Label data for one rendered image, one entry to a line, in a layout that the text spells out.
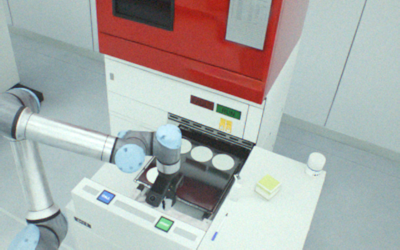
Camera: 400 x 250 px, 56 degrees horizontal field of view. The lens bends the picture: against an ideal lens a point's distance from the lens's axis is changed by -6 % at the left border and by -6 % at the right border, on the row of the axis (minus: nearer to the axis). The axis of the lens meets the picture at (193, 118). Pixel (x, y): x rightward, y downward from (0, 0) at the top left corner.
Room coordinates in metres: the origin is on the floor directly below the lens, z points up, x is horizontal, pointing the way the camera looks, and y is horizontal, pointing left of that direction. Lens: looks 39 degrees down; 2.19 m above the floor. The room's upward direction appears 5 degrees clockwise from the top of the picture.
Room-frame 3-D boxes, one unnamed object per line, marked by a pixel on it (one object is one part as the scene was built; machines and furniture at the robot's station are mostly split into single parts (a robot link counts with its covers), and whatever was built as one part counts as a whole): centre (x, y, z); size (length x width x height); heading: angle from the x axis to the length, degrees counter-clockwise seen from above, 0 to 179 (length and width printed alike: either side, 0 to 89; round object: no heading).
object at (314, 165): (1.19, -0.54, 1.01); 0.07 x 0.07 x 0.10
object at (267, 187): (1.06, -0.32, 1.00); 0.07 x 0.07 x 0.07; 48
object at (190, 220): (0.98, 0.08, 0.87); 0.36 x 0.08 x 0.03; 67
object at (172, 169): (0.89, 0.07, 1.28); 0.08 x 0.08 x 0.05
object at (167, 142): (0.89, 0.07, 1.35); 0.09 x 0.08 x 0.11; 93
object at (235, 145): (1.43, -0.08, 0.89); 0.44 x 0.02 x 0.10; 67
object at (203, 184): (1.23, -0.01, 0.90); 0.34 x 0.34 x 0.01; 67
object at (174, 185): (0.90, 0.06, 1.20); 0.09 x 0.08 x 0.12; 159
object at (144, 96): (1.51, 0.08, 1.02); 0.82 x 0.03 x 0.40; 67
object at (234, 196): (1.04, -0.19, 1.03); 0.06 x 0.04 x 0.13; 157
